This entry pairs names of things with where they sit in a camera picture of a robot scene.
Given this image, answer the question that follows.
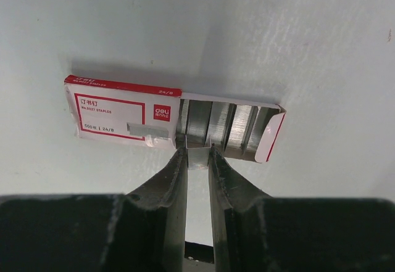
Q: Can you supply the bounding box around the red staple box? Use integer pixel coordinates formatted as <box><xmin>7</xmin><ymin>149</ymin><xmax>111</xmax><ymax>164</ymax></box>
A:
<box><xmin>64</xmin><ymin>75</ymin><xmax>286</xmax><ymax>163</ymax></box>

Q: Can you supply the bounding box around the staple strip from box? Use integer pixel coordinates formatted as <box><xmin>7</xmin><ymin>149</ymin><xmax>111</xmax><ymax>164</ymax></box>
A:
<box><xmin>185</xmin><ymin>136</ymin><xmax>212</xmax><ymax>170</ymax></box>

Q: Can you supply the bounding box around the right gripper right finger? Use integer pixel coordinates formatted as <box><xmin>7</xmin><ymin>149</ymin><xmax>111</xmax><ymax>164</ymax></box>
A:
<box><xmin>209</xmin><ymin>148</ymin><xmax>394</xmax><ymax>271</ymax></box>

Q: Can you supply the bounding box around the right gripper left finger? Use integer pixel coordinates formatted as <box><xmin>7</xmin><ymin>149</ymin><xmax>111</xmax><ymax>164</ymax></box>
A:
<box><xmin>1</xmin><ymin>149</ymin><xmax>188</xmax><ymax>271</ymax></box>

